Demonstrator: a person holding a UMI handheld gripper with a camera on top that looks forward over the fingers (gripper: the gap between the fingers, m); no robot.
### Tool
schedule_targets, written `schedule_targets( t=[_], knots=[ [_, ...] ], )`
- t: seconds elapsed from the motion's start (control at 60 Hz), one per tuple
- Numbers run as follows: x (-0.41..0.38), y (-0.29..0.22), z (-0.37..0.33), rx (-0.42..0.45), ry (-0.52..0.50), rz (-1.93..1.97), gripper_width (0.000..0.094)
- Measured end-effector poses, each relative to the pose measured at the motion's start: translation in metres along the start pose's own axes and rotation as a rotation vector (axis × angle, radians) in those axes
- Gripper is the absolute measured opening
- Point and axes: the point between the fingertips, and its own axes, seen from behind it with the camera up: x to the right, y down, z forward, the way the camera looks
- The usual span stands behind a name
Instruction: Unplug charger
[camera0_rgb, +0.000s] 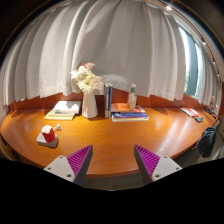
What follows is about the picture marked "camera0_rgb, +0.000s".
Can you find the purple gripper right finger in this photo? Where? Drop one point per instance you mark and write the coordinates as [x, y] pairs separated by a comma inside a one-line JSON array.
[[153, 167]]

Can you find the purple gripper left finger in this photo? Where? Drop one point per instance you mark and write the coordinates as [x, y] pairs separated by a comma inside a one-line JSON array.
[[73, 167]]

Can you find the white red charger plug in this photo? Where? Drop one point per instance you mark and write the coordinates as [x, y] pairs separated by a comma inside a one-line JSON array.
[[48, 133]]

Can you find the yellow flat book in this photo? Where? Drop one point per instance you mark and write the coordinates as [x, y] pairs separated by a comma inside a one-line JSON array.
[[52, 115]]

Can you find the blue flat book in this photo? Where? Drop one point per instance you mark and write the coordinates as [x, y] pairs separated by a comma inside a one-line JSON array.
[[123, 117]]

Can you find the white ceramic vase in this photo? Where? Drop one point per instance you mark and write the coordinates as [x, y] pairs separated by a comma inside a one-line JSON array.
[[89, 106]]

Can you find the red white booklet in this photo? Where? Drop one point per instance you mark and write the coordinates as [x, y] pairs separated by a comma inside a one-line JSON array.
[[191, 112]]

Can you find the small dark object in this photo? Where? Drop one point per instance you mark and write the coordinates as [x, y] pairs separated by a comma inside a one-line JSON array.
[[199, 119]]

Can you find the orange flat book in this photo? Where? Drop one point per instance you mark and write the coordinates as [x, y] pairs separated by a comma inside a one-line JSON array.
[[124, 108]]

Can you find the white plastic bottle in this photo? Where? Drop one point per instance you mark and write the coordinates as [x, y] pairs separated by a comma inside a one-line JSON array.
[[132, 97]]

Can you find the grey upright book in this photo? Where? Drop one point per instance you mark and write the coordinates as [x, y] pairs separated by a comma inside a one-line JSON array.
[[106, 99]]

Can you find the white flower bouquet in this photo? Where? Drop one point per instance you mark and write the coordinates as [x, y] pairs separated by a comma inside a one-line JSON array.
[[85, 79]]

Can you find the blue upright book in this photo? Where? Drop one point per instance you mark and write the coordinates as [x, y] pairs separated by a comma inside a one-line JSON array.
[[110, 99]]

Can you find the white pleated curtain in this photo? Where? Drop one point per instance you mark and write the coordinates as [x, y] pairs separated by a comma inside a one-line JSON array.
[[129, 41]]

